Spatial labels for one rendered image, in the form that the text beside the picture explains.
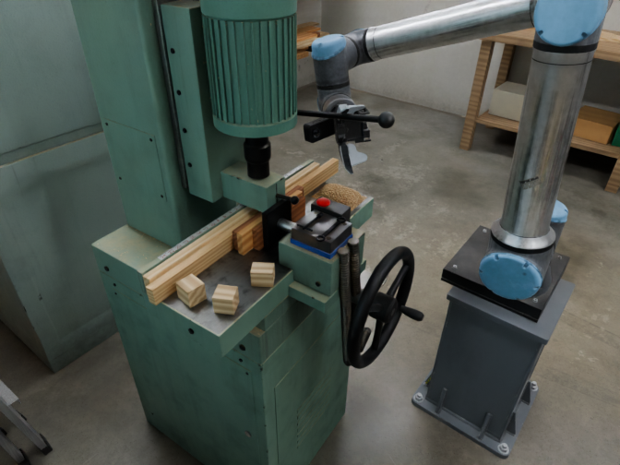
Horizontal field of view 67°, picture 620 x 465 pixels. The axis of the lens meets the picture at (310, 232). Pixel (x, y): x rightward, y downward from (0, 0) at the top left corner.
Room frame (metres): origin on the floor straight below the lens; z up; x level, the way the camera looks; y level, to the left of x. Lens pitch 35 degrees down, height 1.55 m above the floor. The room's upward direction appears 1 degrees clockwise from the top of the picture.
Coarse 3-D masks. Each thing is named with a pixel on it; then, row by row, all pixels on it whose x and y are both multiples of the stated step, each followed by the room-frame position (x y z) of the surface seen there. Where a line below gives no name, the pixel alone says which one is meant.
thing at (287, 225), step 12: (276, 204) 0.89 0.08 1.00; (288, 204) 0.91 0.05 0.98; (264, 216) 0.85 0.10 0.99; (276, 216) 0.87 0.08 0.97; (288, 216) 0.91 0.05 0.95; (264, 228) 0.85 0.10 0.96; (276, 228) 0.87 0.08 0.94; (288, 228) 0.86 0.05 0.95; (264, 240) 0.85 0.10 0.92; (276, 240) 0.87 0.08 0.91
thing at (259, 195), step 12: (228, 168) 0.98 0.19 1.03; (240, 168) 0.98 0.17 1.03; (228, 180) 0.96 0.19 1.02; (240, 180) 0.93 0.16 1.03; (252, 180) 0.93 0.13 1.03; (264, 180) 0.93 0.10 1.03; (276, 180) 0.93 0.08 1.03; (228, 192) 0.96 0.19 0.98; (240, 192) 0.94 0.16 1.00; (252, 192) 0.92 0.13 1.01; (264, 192) 0.90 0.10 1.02; (276, 192) 0.92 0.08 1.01; (252, 204) 0.92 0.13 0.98; (264, 204) 0.90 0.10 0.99
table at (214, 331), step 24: (312, 192) 1.11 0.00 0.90; (360, 216) 1.02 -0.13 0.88; (216, 264) 0.79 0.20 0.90; (240, 264) 0.79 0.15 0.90; (240, 288) 0.72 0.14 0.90; (264, 288) 0.72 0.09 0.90; (288, 288) 0.76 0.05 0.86; (168, 312) 0.66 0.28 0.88; (192, 312) 0.65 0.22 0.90; (240, 312) 0.65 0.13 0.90; (264, 312) 0.69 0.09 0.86; (192, 336) 0.63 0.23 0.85; (216, 336) 0.59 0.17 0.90; (240, 336) 0.63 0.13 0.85
